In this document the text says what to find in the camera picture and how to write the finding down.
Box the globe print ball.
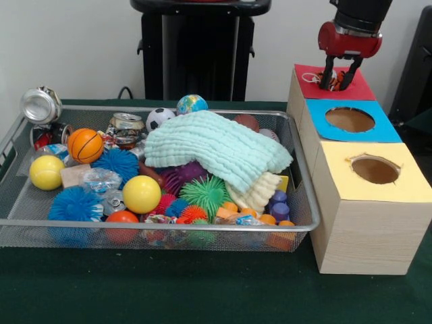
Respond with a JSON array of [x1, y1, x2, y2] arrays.
[[177, 94, 209, 115]]

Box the smooth yellow ball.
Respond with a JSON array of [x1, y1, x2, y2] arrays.
[[122, 175, 163, 215]]

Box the green spiky ball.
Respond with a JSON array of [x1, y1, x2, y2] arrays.
[[178, 174, 234, 222]]

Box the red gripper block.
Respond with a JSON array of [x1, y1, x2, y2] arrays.
[[317, 20, 384, 91]]

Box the crushed silver drink can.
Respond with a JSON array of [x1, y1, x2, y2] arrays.
[[20, 86, 63, 125]]

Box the black upright stand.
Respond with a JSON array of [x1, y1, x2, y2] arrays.
[[387, 5, 432, 119]]

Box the blue spiky ball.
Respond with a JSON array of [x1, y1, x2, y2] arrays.
[[90, 148, 140, 188], [49, 186, 105, 222]]

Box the cream waffle cloth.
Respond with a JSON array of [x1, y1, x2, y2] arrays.
[[225, 171, 284, 215]]

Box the wooden three-hole box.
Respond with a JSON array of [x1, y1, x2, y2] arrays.
[[286, 63, 432, 275]]

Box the orange basketball toy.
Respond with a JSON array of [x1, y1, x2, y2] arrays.
[[66, 128, 105, 165]]

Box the orange striped tiger plush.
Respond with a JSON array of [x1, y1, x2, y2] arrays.
[[302, 69, 354, 92]]

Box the yellow tennis ball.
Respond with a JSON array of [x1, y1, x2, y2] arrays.
[[29, 155, 67, 192]]

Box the dark green table cloth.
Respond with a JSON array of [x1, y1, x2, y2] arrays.
[[0, 98, 432, 324]]

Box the mint green cloth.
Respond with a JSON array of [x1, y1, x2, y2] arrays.
[[144, 110, 294, 194]]

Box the shallow clear mesh bin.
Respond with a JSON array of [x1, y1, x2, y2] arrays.
[[0, 104, 321, 252]]

